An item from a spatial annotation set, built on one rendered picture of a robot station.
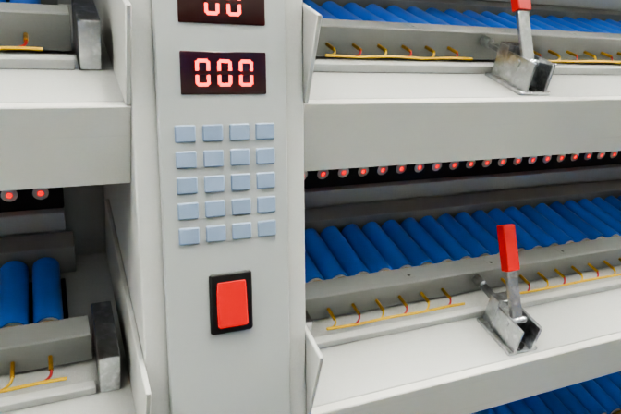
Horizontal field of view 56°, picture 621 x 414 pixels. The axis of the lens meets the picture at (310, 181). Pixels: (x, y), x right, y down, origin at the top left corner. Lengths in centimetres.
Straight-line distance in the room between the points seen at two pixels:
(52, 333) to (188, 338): 10
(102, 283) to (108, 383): 10
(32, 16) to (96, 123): 9
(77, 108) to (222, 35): 8
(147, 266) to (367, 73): 19
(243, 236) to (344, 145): 9
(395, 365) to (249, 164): 19
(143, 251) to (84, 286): 15
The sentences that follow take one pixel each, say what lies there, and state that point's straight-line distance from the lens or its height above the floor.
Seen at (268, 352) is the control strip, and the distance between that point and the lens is 35.
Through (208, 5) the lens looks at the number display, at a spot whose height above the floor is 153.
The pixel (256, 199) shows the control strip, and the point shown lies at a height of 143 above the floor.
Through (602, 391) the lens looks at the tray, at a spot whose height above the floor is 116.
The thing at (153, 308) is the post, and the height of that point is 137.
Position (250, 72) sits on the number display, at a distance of 32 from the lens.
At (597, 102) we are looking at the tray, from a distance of 48.
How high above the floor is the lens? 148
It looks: 8 degrees down
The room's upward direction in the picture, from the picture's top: straight up
